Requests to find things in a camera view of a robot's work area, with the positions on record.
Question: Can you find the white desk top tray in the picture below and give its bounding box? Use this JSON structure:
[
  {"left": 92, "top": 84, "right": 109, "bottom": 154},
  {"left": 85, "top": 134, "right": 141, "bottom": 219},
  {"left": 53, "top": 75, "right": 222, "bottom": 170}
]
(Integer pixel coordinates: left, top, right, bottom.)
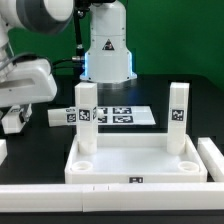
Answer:
[{"left": 64, "top": 133, "right": 208, "bottom": 184}]

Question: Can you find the white marker sheet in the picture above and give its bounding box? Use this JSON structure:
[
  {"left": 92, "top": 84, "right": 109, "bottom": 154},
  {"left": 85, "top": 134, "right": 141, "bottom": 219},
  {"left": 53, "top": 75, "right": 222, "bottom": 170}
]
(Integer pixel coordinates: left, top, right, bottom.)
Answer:
[{"left": 98, "top": 106, "right": 156, "bottom": 126}]

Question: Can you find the white fence bar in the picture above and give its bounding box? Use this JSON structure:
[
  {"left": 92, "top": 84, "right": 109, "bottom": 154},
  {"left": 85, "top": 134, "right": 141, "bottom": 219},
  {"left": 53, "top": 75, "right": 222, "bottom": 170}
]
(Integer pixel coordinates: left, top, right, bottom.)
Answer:
[
  {"left": 0, "top": 139, "right": 7, "bottom": 166},
  {"left": 197, "top": 137, "right": 224, "bottom": 183},
  {"left": 0, "top": 182, "right": 224, "bottom": 212}
]

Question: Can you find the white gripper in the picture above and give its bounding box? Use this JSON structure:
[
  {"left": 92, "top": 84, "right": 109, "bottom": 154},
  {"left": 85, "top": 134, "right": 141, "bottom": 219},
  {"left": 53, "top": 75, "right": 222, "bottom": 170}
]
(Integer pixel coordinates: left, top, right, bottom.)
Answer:
[{"left": 0, "top": 59, "right": 57, "bottom": 122}]

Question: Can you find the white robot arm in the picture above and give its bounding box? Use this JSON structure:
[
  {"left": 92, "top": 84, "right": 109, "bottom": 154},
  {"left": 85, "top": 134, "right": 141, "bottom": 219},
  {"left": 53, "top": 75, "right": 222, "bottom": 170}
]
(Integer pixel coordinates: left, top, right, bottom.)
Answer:
[{"left": 0, "top": 0, "right": 131, "bottom": 108}]

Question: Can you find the white front fence bar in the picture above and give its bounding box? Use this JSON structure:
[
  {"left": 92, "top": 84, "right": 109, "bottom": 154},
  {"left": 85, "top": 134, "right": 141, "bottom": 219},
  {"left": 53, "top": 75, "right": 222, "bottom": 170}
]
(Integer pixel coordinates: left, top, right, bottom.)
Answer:
[{"left": 0, "top": 182, "right": 224, "bottom": 212}]

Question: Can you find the black cable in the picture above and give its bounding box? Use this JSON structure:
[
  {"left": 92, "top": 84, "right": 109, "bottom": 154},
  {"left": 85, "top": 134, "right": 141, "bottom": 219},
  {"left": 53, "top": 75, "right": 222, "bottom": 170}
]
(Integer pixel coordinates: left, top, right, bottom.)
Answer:
[{"left": 0, "top": 51, "right": 85, "bottom": 76}]

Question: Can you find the white right fence bar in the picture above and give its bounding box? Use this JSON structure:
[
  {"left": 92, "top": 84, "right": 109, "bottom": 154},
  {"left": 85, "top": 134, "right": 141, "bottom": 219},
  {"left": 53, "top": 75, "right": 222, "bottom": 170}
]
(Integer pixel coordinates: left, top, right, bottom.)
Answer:
[{"left": 197, "top": 137, "right": 224, "bottom": 183}]

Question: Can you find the white left fence bar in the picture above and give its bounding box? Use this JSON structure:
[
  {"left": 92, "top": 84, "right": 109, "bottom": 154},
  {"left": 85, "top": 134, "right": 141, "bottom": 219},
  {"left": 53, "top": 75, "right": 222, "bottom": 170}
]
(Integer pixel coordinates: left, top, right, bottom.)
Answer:
[{"left": 0, "top": 139, "right": 7, "bottom": 166}]

